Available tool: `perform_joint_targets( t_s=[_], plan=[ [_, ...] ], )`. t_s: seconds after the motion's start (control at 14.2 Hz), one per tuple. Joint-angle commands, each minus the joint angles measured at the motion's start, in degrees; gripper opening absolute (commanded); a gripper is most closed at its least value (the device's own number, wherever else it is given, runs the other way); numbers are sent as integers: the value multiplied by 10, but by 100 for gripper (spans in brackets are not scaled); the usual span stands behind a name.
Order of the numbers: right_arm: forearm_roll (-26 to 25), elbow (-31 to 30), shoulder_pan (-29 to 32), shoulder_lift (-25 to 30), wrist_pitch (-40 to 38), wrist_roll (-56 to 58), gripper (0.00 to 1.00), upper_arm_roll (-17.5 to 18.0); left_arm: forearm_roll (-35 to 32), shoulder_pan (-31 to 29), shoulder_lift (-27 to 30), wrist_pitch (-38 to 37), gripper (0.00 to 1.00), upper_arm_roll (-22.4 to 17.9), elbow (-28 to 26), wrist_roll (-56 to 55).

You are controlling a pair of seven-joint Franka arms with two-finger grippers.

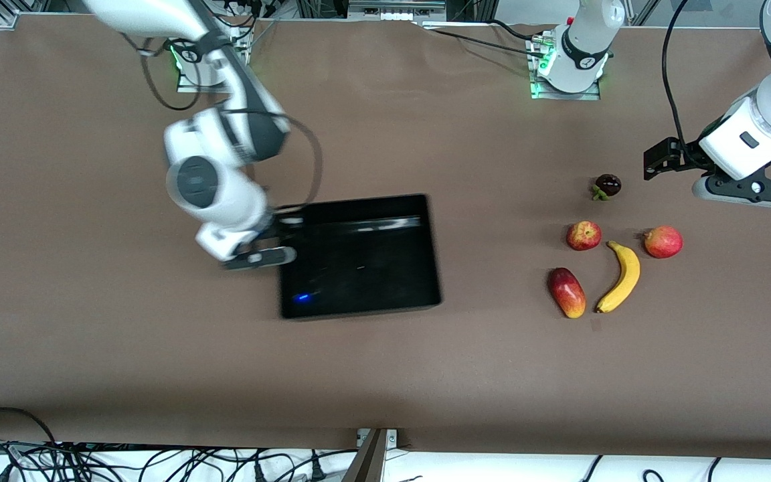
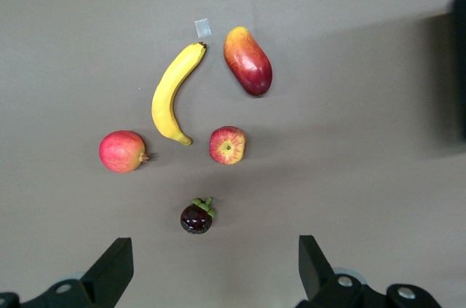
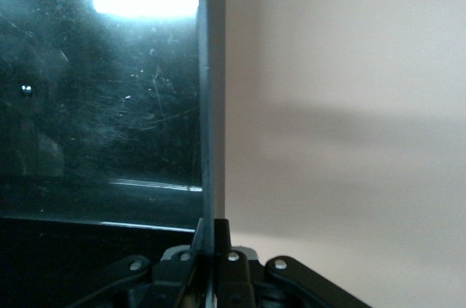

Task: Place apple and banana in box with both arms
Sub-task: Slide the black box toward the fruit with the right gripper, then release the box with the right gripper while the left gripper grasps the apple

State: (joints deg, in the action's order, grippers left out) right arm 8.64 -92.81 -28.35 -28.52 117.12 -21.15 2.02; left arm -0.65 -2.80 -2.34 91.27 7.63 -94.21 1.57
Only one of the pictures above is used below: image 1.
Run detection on black plastic box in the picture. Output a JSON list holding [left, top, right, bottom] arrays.
[[280, 193, 443, 321]]

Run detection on red yellow apple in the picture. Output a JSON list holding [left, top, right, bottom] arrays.
[[566, 220, 602, 252]]

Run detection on yellow banana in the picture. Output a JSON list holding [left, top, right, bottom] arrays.
[[595, 240, 641, 314]]

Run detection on red apple right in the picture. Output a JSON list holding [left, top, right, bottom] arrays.
[[642, 226, 683, 259]]

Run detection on dark purple mangosteen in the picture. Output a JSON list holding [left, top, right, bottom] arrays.
[[591, 173, 622, 202]]

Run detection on red yellow mango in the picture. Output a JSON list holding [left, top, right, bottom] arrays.
[[547, 267, 587, 319]]

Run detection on brown table cover sheet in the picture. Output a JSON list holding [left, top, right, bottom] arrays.
[[0, 13, 771, 451]]

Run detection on white power strip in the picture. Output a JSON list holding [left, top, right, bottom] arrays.
[[349, 1, 446, 21]]

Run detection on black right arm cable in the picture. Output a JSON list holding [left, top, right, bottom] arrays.
[[138, 33, 325, 210]]

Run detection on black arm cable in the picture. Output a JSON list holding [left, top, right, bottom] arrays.
[[660, 0, 691, 145], [138, 33, 325, 210]]

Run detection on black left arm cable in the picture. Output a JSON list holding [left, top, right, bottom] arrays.
[[660, 0, 691, 145]]

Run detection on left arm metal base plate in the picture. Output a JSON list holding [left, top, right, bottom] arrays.
[[527, 33, 602, 101]]

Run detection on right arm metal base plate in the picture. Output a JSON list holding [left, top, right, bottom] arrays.
[[177, 40, 252, 94]]

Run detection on black base power cable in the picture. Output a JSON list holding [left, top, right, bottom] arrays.
[[426, 19, 547, 58]]

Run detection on silver metal bracket plate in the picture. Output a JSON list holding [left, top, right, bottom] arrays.
[[357, 428, 398, 449]]

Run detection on grey camera mount pole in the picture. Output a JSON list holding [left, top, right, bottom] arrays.
[[342, 428, 386, 482]]

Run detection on tangled black cables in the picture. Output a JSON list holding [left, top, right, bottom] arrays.
[[0, 407, 359, 482]]

